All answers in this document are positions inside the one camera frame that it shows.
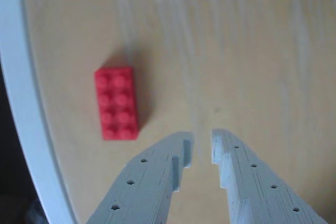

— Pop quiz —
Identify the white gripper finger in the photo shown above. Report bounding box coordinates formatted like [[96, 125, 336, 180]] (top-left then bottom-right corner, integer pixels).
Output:
[[211, 129, 329, 224], [86, 131, 195, 224]]

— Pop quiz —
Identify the red lego block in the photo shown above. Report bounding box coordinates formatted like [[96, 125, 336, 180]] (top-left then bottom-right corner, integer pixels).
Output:
[[94, 66, 140, 141]]

